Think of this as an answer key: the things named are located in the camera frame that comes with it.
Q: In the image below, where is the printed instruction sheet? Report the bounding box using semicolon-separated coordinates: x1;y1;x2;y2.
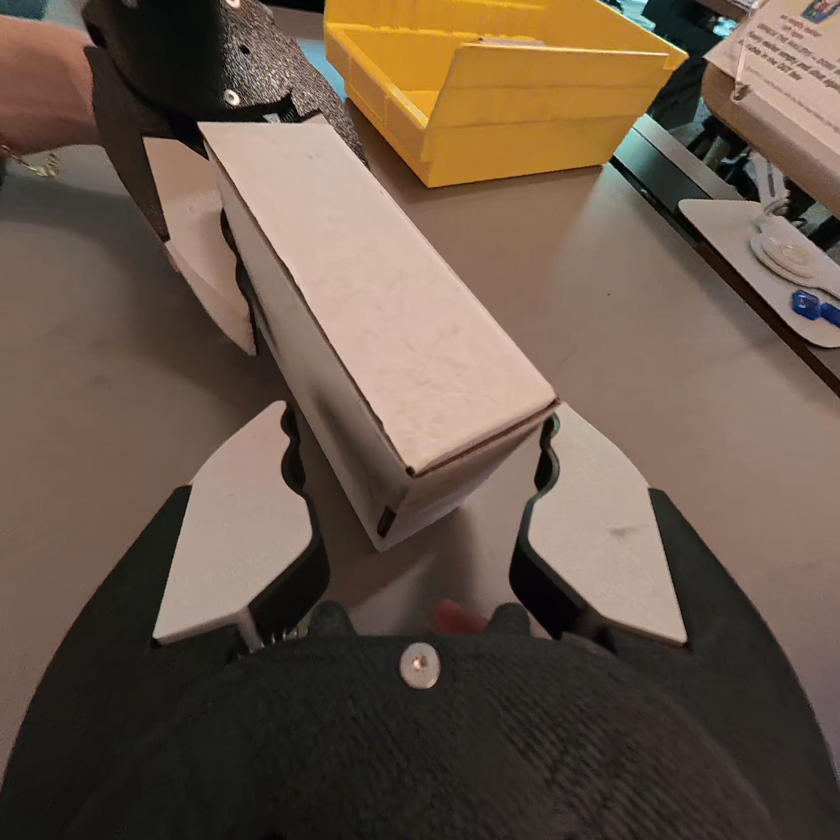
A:
705;0;840;155

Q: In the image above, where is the person's right hand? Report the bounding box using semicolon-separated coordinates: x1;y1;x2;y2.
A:
433;598;490;634

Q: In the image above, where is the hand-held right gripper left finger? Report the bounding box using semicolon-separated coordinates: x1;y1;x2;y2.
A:
151;400;330;652

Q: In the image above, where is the yellow plastic bin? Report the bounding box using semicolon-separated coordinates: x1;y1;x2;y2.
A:
323;0;689;189

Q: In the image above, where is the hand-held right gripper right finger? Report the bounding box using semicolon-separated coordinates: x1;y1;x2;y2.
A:
508;402;690;647

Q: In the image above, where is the black cable tray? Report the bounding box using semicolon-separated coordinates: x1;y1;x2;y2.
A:
610;115;746;221

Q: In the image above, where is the person's left hand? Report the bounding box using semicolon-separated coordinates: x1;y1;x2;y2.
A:
0;16;101;156

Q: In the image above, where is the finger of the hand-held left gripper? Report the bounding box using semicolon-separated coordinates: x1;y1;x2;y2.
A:
142;136;258;357

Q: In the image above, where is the gold bracelet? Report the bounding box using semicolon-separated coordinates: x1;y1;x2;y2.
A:
0;141;61;179

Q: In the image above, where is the white stand base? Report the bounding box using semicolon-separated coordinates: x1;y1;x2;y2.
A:
678;197;840;349

